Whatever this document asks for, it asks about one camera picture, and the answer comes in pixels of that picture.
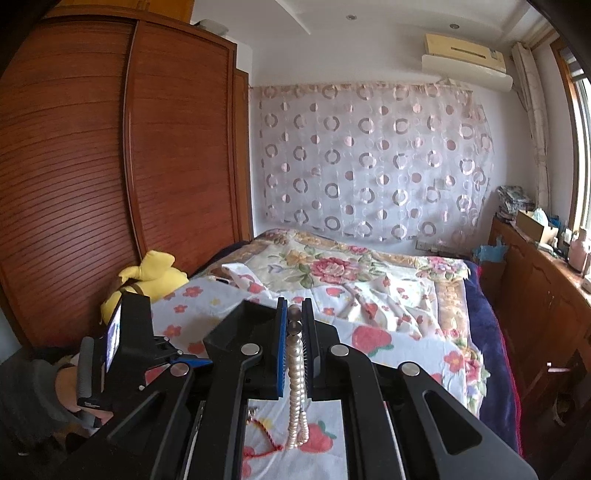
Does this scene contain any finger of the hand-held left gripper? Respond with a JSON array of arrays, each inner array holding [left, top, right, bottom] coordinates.
[[173, 353, 214, 370]]

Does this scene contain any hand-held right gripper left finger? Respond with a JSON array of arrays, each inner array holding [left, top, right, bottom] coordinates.
[[107, 298, 288, 480]]

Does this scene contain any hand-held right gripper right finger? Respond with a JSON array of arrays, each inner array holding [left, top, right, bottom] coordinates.
[[301, 299, 540, 480]]

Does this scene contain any white pearl necklace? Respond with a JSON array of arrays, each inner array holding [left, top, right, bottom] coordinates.
[[284, 302, 311, 449]]

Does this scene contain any person's left forearm grey sleeve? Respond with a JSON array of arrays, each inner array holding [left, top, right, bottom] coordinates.
[[0, 357, 75, 437]]

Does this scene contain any person's left hand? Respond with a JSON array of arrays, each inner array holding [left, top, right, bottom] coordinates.
[[54, 367, 114, 428]]

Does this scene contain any yellow plush toy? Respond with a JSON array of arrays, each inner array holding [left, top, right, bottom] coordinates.
[[100, 250, 189, 326]]

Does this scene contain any strawberry print bed sheet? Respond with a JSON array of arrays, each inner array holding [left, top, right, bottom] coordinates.
[[151, 272, 465, 480]]

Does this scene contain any floral rose blanket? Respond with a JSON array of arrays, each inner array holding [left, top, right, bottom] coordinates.
[[194, 228, 491, 416]]

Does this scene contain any wooden louvered wardrobe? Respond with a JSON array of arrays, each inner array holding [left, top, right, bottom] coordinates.
[[0, 4, 256, 365]]

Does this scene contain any dark blue fleece blanket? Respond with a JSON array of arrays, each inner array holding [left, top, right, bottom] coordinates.
[[462, 260, 523, 459]]

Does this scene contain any circle patterned sheer curtain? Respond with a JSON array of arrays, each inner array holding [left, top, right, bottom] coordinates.
[[249, 80, 491, 244]]

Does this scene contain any blue plastic bag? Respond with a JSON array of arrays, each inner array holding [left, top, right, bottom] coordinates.
[[472, 235, 509, 265]]

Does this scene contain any wooden side cabinet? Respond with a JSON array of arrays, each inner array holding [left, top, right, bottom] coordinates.
[[480, 217, 591, 428]]

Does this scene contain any stack of patterned cloths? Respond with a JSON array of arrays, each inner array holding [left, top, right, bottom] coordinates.
[[496, 185, 536, 221]]

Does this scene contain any cardboard box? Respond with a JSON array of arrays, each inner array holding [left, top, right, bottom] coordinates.
[[515, 209, 560, 244]]

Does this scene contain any pink bottle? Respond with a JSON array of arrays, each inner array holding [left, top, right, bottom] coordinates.
[[569, 228, 591, 271]]

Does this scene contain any white box atop wardrobe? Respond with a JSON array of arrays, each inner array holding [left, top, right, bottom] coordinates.
[[191, 18, 230, 36]]

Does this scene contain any beige window curtain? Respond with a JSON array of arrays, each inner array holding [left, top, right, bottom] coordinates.
[[510, 41, 553, 210]]

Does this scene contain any red cord bracelet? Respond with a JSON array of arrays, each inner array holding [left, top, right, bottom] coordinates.
[[247, 406, 287, 459]]

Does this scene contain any wall air conditioner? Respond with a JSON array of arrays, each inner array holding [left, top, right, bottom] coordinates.
[[421, 32, 514, 91]]

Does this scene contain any window with wooden frame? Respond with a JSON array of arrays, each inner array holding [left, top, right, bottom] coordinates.
[[551, 37, 591, 282]]

